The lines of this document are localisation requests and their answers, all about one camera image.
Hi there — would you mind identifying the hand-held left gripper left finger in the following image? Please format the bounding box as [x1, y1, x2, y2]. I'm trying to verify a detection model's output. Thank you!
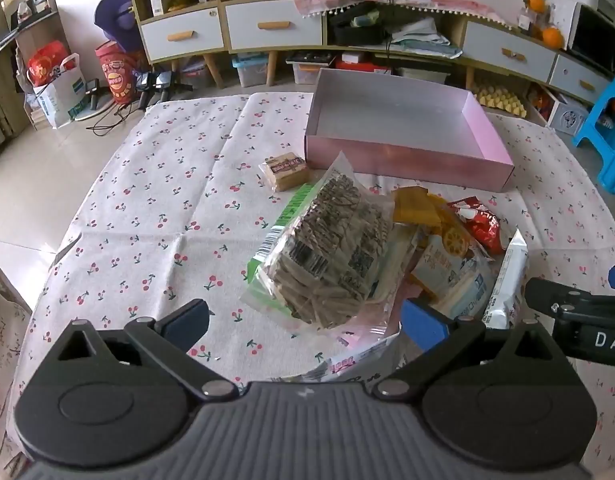
[54, 299, 240, 402]

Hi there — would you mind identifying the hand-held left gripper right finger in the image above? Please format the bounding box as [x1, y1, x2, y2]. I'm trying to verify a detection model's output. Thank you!
[370, 297, 563, 402]

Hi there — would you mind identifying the long white snack packet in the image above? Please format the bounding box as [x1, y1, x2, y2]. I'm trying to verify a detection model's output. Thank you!
[481, 227, 531, 330]
[437, 270, 491, 321]

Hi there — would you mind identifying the pink snack packet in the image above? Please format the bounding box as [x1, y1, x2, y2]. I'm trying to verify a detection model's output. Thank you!
[267, 305, 405, 383]

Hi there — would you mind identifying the white packet with lotus slices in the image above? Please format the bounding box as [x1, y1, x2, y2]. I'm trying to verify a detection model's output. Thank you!
[412, 225, 493, 306]

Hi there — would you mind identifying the red snack packet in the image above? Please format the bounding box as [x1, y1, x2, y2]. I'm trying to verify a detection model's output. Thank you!
[446, 197, 503, 256]

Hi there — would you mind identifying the golden snack packet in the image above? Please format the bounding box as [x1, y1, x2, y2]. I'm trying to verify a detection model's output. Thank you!
[391, 186, 433, 226]

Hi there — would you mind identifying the clear bag of grey sticks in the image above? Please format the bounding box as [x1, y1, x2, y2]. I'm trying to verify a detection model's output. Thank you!
[240, 151, 403, 336]

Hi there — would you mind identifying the green snack packet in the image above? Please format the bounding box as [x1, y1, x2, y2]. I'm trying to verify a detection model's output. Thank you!
[246, 182, 318, 306]

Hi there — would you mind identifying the pink cardboard box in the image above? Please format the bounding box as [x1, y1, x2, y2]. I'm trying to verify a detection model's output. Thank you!
[303, 67, 515, 193]

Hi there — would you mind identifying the cherry print tablecloth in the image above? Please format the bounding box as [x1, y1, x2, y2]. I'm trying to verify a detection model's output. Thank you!
[7, 91, 615, 461]

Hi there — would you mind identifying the white printed toy box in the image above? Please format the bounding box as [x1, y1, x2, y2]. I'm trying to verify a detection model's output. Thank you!
[527, 82, 591, 136]

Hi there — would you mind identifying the brown cube snack packet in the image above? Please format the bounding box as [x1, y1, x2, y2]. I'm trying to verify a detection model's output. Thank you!
[258, 151, 313, 192]

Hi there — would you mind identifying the floral fabric bag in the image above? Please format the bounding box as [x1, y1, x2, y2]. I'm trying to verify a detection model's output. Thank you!
[0, 260, 33, 466]

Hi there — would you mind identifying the yellow egg tray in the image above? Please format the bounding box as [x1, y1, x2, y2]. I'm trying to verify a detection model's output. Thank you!
[471, 84, 529, 117]

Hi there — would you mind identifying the small grey cabinet drawer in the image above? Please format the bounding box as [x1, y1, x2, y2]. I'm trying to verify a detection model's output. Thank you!
[548, 52, 613, 106]

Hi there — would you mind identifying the white round floor base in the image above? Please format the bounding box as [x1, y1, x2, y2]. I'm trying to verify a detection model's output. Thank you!
[70, 95, 113, 122]

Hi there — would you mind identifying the black microwave oven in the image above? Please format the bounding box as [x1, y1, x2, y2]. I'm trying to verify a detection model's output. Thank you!
[567, 2, 615, 73]

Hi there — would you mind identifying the small clear storage box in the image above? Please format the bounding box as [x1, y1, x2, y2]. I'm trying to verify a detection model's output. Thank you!
[180, 55, 213, 86]

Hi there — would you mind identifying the red printed drum bag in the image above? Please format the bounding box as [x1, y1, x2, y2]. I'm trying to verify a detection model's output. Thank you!
[94, 40, 140, 108]

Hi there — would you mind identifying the blue lid storage box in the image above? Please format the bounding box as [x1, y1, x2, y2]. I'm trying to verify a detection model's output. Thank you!
[231, 54, 270, 88]

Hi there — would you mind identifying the white shopping bag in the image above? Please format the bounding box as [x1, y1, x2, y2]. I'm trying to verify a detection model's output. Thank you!
[33, 52, 90, 130]

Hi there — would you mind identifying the wide grey cabinet drawer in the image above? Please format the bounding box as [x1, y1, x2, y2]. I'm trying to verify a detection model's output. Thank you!
[462, 20, 558, 83]

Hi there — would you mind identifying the red cardboard box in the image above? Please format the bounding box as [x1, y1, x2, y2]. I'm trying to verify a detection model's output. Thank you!
[335, 57, 393, 76]

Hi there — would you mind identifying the low wooden cabinet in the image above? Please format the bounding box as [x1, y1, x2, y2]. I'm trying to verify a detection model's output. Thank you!
[327, 0, 615, 108]

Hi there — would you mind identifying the clear storage box dark lid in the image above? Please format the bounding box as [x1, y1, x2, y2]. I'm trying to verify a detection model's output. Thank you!
[286, 55, 335, 86]

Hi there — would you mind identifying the tall wooden shelf cabinet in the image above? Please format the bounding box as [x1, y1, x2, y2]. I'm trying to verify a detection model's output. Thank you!
[123, 0, 328, 88]

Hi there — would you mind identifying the narrow white cabinet drawer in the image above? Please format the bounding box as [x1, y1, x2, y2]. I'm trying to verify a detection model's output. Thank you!
[140, 7, 225, 53]

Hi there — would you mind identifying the red gift bag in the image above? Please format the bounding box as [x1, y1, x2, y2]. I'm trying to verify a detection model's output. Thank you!
[27, 42, 70, 86]

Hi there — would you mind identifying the black storage box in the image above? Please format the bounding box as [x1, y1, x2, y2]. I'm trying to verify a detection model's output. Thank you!
[332, 10, 388, 47]

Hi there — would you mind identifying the wide white cabinet drawer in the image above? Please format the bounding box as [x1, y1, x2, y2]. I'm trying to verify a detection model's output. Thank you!
[224, 0, 324, 51]

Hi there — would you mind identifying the dark shelf unit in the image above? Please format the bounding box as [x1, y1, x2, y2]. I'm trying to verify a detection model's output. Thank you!
[0, 0, 58, 161]

